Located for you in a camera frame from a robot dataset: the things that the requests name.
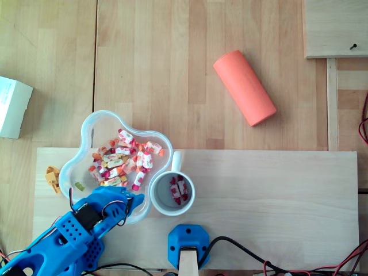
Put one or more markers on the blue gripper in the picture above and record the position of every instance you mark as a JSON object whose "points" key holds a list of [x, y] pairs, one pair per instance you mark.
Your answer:
{"points": [[134, 201]]}

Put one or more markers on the orange 3D-printed toy boat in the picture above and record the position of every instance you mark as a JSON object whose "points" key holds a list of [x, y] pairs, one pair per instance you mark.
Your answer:
{"points": [[52, 176]]}

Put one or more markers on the yellow green gummy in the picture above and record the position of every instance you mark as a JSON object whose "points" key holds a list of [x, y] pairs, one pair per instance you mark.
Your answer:
{"points": [[79, 186]]}

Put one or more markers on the blue 3D-printed robot arm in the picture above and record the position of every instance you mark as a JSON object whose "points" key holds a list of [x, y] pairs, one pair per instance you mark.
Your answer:
{"points": [[72, 238]]}

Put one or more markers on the orange white wrapped candy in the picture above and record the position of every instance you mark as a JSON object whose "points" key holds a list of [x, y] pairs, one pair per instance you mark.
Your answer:
{"points": [[129, 166], [96, 174], [103, 150], [153, 147], [97, 156], [113, 142]]}

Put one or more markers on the black screw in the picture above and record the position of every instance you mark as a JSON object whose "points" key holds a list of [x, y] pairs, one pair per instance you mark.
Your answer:
{"points": [[353, 46]]}

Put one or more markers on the white cardboard box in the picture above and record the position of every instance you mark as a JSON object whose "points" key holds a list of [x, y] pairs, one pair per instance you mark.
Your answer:
{"points": [[11, 106]]}

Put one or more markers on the wooden camera post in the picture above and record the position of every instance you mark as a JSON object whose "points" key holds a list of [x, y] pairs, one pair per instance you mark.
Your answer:
{"points": [[189, 264]]}

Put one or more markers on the light wooden base board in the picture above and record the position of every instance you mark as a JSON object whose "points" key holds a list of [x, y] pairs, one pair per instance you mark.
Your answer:
{"points": [[258, 187]]}

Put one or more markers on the wooden board with screw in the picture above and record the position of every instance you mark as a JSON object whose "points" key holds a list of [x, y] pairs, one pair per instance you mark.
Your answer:
{"points": [[333, 26]]}

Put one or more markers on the white ceramic mug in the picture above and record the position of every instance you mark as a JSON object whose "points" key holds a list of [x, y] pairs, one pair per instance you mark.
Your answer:
{"points": [[156, 187]]}

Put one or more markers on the Haribo Dragolo candy tub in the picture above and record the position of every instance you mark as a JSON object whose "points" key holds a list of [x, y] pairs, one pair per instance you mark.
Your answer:
{"points": [[97, 135]]}

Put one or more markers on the green white wrapped candy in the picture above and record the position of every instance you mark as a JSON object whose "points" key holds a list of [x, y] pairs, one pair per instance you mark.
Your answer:
{"points": [[115, 164]]}

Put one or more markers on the narrow light wooden slat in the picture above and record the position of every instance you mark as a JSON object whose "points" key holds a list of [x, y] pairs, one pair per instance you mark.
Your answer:
{"points": [[331, 103]]}

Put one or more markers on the yellow white wrapped candy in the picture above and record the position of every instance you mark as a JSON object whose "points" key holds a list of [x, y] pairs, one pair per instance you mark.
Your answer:
{"points": [[112, 181], [113, 157]]}

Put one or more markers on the blue printed post base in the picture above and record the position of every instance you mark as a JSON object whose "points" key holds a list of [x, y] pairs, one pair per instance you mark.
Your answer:
{"points": [[187, 235]]}

